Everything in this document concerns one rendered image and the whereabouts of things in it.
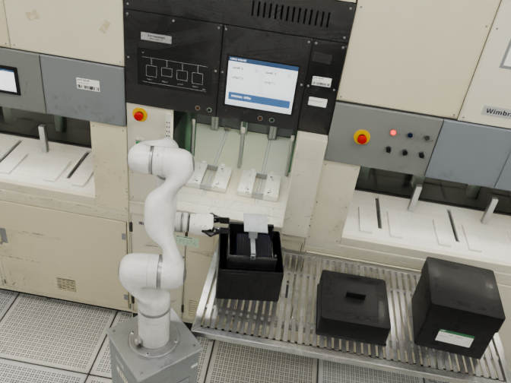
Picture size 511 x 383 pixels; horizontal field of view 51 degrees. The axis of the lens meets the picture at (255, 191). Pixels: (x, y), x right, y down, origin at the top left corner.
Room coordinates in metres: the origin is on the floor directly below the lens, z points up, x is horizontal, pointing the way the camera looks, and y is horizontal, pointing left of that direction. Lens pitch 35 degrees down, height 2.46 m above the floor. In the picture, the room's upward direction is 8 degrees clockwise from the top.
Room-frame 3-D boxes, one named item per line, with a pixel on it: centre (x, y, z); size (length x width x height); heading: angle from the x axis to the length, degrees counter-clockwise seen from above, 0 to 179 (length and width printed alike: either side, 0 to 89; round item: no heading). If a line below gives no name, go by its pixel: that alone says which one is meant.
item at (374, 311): (1.62, -0.48, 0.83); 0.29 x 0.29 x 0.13; 88
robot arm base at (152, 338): (1.35, 0.31, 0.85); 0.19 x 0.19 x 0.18
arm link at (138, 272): (1.34, 0.35, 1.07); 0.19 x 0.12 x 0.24; 95
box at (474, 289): (1.62, -0.89, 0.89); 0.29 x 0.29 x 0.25; 83
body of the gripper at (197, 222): (1.72, 0.21, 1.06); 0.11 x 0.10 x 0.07; 96
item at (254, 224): (1.75, -0.01, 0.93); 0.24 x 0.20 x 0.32; 7
